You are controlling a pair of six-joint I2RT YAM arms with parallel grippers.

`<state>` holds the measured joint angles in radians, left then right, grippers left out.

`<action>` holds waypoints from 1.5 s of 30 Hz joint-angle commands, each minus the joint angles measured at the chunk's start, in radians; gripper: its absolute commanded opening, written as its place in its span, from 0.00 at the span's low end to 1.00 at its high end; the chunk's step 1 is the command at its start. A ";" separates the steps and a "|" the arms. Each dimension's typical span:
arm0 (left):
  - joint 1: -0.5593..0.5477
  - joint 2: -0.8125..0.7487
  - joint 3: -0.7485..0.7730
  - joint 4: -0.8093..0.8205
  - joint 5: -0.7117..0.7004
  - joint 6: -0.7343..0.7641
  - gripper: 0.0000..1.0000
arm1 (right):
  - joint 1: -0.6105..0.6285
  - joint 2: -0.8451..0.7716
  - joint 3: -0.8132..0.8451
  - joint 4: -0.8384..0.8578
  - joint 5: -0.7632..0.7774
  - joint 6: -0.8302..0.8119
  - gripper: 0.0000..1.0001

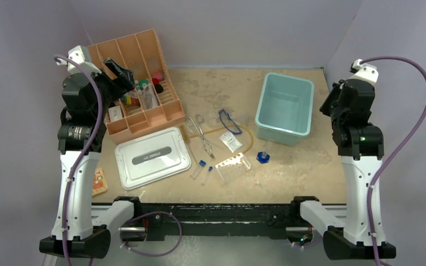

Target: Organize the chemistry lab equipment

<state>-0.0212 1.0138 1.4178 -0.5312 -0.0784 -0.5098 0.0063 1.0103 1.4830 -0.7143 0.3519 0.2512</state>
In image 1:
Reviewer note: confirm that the orange printed card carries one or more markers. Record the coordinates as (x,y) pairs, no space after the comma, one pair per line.
(99,182)

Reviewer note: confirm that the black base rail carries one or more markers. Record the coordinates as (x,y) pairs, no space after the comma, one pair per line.
(274,221)

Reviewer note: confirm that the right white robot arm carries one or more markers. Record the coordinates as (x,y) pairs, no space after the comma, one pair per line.
(360,146)

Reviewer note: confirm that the pink plastic organizer rack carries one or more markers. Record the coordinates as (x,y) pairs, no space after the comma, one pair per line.
(153,104)

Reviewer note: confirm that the small blue-capped test tube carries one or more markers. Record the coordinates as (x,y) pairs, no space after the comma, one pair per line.
(204,182)

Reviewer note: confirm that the clear test tube rack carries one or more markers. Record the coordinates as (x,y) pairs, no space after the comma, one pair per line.
(233,167)

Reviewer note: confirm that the white storage box lid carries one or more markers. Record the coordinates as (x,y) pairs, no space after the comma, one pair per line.
(151,158)

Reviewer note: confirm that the tan rubber tubing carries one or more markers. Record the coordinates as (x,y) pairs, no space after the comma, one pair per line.
(186,136)

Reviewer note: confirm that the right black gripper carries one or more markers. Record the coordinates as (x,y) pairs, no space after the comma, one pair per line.
(337,91)

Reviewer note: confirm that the large blue-capped test tube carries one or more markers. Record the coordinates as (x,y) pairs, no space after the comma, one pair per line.
(201,164)

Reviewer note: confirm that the teal plastic bin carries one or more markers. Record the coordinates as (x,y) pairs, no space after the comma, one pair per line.
(284,111)

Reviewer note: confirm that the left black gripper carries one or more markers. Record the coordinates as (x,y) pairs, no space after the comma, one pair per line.
(121,85)

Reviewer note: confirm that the blue safety glasses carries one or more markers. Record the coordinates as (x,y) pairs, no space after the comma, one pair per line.
(229,123)

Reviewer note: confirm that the small white plastic packet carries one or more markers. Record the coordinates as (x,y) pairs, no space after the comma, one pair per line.
(230,141)

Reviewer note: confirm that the metal crucible tongs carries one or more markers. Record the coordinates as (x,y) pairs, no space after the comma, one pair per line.
(196,123)

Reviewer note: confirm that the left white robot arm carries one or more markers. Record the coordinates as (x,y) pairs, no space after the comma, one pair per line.
(88,93)

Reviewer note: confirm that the graduated cylinder blue base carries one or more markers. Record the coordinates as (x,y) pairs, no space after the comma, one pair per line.
(264,155)

